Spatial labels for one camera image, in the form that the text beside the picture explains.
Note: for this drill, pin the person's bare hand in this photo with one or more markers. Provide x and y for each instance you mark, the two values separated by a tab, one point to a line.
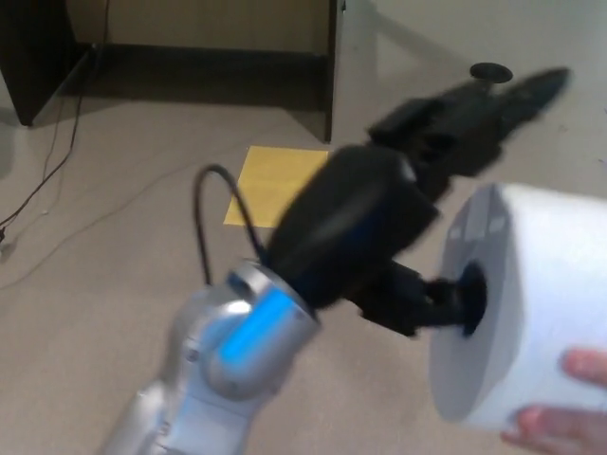
559	431

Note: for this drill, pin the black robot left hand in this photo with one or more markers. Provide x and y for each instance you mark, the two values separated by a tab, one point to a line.
341	223

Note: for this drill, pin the white toilet paper roll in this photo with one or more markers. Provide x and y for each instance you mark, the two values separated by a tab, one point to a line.
531	294

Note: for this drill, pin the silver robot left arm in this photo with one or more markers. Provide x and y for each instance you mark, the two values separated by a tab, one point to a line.
223	360

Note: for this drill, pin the yellow paper sheet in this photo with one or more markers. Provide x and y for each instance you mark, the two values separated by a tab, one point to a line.
265	182

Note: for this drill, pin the black round floor cover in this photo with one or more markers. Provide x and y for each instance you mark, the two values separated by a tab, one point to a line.
491	70

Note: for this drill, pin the dark brown wooden desk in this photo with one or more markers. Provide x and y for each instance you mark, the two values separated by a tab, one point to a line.
28	71

